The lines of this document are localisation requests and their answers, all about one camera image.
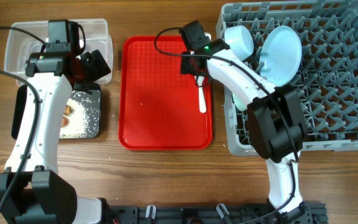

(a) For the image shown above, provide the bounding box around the brown food scrap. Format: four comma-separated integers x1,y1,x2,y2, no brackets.
63,105,74,116

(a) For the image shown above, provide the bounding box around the clear plastic bin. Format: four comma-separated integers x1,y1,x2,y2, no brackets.
4,19,114,79

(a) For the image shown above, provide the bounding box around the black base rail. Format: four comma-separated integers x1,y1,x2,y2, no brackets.
109,202,329,224

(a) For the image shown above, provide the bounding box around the orange carrot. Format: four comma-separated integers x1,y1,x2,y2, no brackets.
61,117,70,128

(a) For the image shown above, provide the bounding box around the spilled white rice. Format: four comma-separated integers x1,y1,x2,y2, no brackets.
60,90,101,139

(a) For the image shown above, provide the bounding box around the green bowl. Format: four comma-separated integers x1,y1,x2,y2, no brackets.
232,94,247,111

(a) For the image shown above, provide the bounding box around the white bowl with rice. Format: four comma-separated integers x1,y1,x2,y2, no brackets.
224,26,254,61

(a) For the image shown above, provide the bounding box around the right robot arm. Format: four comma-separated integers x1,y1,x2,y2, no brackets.
179,21,306,222

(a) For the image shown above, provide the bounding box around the red serving tray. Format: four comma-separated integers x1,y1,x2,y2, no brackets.
118,35,213,151

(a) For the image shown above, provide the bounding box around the grey dishwasher rack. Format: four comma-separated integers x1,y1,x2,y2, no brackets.
216,0,358,151

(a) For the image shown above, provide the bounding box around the white plastic spoon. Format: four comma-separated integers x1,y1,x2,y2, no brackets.
195,76,206,113

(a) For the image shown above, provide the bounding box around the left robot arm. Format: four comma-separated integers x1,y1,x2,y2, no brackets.
0,19,119,223

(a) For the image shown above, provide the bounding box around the black waste tray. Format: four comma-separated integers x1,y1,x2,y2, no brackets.
11,83,101,139

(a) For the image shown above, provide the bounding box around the light blue plate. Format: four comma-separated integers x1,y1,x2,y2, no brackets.
259,26,302,86

